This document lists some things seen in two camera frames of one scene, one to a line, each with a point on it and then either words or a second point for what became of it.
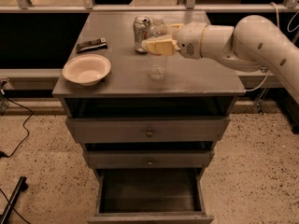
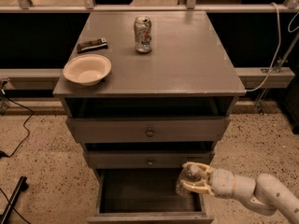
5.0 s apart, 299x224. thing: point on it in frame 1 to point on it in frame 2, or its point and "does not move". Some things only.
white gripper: (189, 41) to (222, 182)
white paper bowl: (86, 69) does not move
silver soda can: (140, 26) does not move
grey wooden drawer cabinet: (151, 139) does not move
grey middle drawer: (152, 159) does not move
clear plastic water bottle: (158, 63) to (190, 172)
